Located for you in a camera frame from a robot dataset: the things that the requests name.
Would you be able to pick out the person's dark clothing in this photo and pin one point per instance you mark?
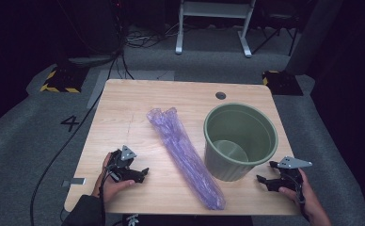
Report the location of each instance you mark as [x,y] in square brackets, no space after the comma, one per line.
[187,220]

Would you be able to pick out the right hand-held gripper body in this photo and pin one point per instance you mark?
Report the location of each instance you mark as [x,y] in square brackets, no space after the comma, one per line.
[290,179]

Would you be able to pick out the grey table bracket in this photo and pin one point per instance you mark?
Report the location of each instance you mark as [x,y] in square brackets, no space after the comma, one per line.
[75,181]

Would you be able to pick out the person's left hand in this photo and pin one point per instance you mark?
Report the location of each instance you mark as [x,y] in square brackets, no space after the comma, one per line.
[110,186]

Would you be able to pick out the purple plastic bag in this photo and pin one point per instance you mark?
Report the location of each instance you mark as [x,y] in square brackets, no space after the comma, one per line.
[183,157]

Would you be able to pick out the black yellow striped base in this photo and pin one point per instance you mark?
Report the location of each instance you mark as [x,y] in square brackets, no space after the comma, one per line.
[63,80]
[282,83]

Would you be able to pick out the grey column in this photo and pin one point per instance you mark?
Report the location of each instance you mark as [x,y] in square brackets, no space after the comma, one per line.
[312,37]

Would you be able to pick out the black tripod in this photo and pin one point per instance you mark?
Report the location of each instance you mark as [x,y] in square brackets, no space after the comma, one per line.
[277,31]

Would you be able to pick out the green plastic bin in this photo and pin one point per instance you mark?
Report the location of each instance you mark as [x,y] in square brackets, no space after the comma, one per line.
[234,163]

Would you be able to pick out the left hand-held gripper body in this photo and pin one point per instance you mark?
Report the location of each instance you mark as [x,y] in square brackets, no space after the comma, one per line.
[122,160]

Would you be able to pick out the person's right hand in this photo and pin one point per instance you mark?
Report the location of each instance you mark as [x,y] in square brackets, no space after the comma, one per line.
[309,199]

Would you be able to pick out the white metal stand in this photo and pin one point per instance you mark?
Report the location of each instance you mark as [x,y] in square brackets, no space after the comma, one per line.
[215,9]

